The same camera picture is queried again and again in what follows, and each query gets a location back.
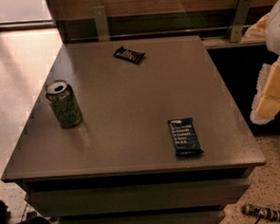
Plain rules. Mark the right metal wall bracket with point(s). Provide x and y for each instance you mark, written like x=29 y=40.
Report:
x=240 y=15

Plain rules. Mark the metal wall bracket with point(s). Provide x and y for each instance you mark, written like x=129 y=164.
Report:
x=101 y=23
x=240 y=15

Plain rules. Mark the left metal wall bracket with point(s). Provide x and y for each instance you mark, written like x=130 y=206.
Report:
x=101 y=23

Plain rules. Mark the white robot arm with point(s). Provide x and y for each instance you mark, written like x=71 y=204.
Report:
x=273 y=31

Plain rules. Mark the green LaCroix soda can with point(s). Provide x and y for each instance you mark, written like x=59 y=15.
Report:
x=63 y=103

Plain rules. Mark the black chocolate rxbar wrapper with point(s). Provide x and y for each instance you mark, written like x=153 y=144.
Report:
x=129 y=55

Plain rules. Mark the dark blue rxbar wrapper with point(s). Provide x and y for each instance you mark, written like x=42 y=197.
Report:
x=184 y=137

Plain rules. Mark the black white striped tool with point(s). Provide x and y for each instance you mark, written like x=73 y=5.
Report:
x=261 y=212

